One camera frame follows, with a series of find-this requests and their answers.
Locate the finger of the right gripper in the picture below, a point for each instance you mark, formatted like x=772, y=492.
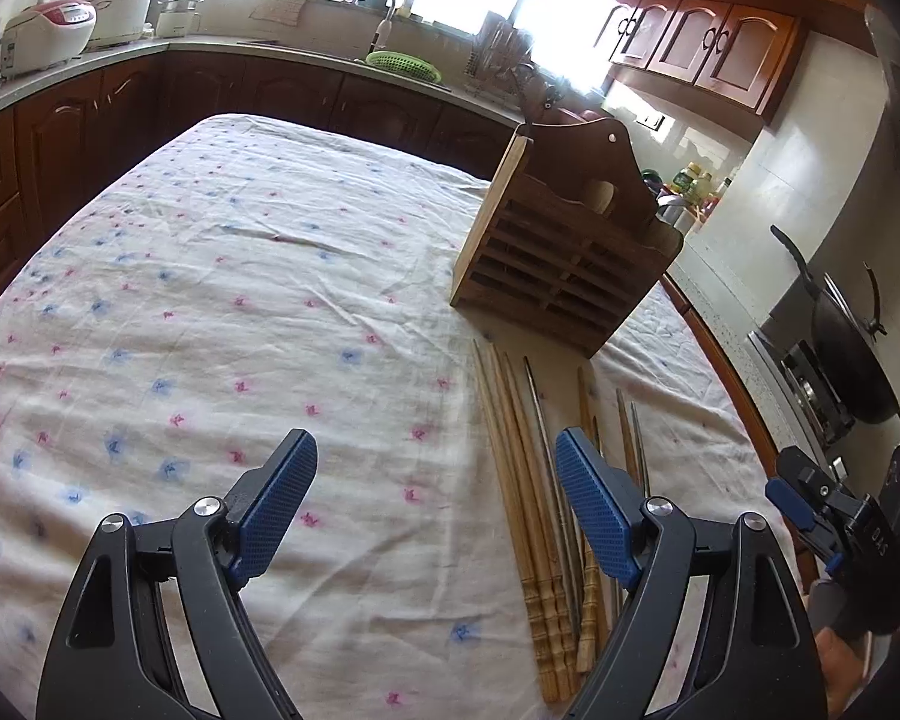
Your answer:
x=805, y=505

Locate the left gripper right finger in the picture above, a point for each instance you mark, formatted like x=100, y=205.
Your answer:
x=754, y=655

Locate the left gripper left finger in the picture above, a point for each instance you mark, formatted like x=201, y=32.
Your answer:
x=111, y=655

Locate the wooden chopstick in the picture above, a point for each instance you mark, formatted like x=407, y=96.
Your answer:
x=547, y=676
x=538, y=536

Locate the chrome kitchen faucet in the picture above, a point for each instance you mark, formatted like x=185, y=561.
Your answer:
x=382, y=32

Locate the right human hand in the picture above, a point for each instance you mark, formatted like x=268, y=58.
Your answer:
x=842, y=670

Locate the gas stove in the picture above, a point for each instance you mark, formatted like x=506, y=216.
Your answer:
x=798, y=374

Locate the black wok with lid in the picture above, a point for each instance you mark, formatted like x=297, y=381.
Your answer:
x=843, y=343

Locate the floral white tablecloth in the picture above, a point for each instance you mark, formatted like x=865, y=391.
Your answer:
x=253, y=277

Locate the yellow oil bottle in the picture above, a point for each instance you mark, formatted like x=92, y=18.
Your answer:
x=685, y=181

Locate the wooden utensil holder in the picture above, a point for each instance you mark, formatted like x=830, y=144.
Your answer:
x=566, y=241

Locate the lower wooden cabinets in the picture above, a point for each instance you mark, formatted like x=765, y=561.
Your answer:
x=62, y=145

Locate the wooden cabinets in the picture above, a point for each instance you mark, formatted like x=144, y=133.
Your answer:
x=743, y=51
x=62, y=145

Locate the upper wooden cabinets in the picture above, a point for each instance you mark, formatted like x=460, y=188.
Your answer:
x=743, y=51

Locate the dish drying rack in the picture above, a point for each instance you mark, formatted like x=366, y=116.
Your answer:
x=501, y=56

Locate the white red rice cooker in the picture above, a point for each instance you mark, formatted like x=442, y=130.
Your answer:
x=45, y=35

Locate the small white steamer pot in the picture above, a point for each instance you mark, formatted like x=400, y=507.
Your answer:
x=177, y=18

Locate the green sink basket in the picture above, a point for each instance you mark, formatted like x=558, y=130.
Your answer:
x=404, y=65

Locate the large white rice cooker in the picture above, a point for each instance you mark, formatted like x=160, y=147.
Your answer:
x=118, y=22

